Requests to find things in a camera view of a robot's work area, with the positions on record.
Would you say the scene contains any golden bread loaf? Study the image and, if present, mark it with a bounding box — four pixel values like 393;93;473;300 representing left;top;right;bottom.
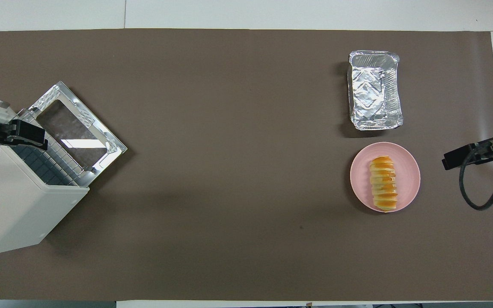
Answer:
369;156;398;213

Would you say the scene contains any aluminium foil tray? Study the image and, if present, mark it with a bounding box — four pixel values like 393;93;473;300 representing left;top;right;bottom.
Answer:
347;50;404;131

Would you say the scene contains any metal oven rack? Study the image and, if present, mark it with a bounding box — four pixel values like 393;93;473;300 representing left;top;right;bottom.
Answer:
13;128;85;187

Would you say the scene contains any glass oven door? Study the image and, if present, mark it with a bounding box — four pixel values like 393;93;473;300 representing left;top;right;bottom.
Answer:
28;81;128;187

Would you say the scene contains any cream toaster oven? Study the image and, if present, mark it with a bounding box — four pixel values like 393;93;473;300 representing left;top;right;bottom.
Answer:
0;81;128;257

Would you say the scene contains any pink round plate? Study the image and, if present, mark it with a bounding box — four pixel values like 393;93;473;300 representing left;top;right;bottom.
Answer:
350;142;421;213

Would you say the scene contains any brown table mat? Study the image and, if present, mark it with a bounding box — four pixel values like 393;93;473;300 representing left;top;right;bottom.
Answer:
0;29;493;302

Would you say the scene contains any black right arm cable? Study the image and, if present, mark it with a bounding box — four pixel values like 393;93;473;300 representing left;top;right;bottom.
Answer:
459;145;493;211

